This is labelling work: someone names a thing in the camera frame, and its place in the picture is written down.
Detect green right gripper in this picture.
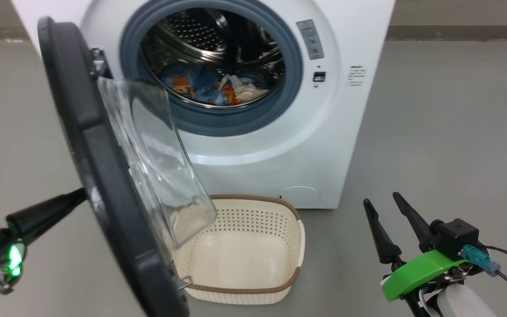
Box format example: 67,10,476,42
363,192,467,302

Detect black glass washer door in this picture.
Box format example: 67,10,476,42
37,16,218,317

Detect blue bear print garment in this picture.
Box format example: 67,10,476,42
161,64,272,106

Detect cream white garment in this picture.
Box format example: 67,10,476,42
218,75,271,105

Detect white front-load washing machine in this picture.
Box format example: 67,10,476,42
11,0,396,210

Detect grey rubber door gasket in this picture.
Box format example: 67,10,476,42
119,0,303,137

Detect stainless steel washing machine drum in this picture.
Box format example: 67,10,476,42
139,8,286,108

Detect round white filter cover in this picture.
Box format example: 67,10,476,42
280,186,321,207

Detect cream plastic laundry basket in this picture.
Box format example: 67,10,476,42
172,194,306,305

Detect grey warning sticker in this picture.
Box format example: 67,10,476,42
296,19,325,60

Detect black cable with teal connector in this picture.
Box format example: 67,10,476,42
461,245,507,302

